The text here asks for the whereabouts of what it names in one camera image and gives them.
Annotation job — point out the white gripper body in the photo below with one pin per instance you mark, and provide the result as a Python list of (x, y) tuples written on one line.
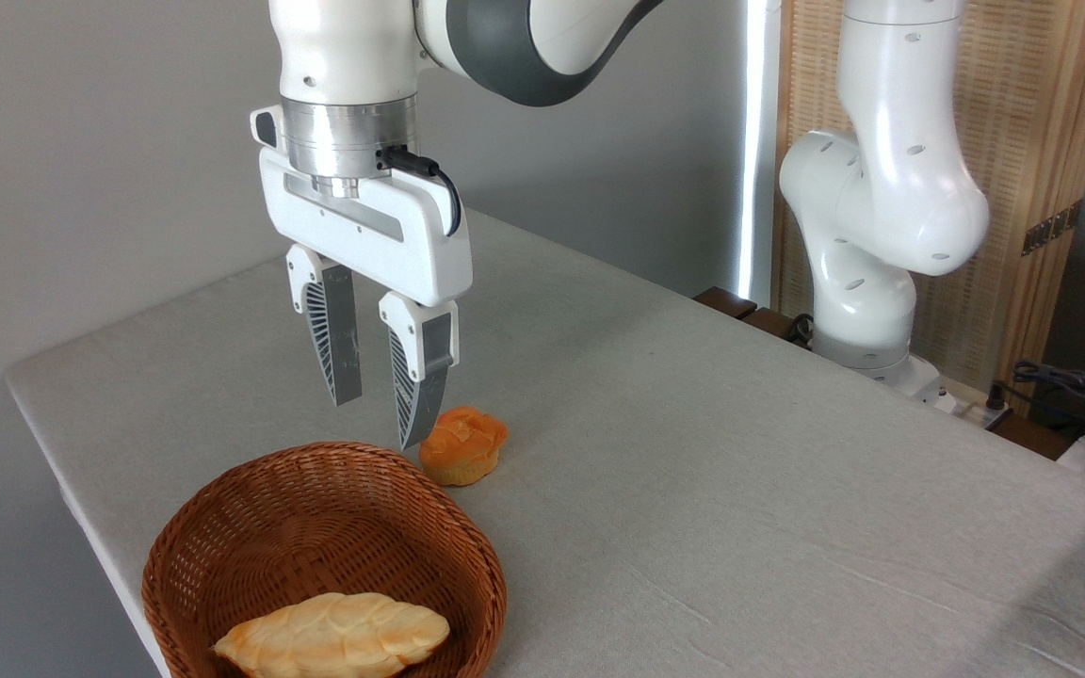
[(364, 226)]

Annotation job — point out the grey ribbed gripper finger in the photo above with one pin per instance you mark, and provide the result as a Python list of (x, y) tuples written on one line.
[(425, 367), (335, 330)]

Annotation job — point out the long pale braided bread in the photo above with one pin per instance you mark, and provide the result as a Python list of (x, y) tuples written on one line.
[(335, 636)]

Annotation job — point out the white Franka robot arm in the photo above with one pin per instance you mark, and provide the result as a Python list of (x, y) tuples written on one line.
[(882, 188)]

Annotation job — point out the round orange bread bun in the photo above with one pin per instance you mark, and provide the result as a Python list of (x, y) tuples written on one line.
[(467, 447)]

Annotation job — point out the brown woven wicker basket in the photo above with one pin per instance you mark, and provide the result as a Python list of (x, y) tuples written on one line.
[(316, 508)]

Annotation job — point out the dark brown wooden ledge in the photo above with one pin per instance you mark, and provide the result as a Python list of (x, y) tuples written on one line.
[(726, 301)]

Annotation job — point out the white power strip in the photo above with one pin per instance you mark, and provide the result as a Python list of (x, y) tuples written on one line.
[(971, 407)]

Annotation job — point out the dark metal screen hinge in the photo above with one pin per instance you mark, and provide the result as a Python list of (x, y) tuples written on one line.
[(1051, 228)]

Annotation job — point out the wooden slatted folding screen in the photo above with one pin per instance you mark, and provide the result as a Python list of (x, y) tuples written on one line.
[(1032, 113)]

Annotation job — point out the shiny silver vertical post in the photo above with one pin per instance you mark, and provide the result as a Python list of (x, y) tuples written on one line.
[(759, 141)]

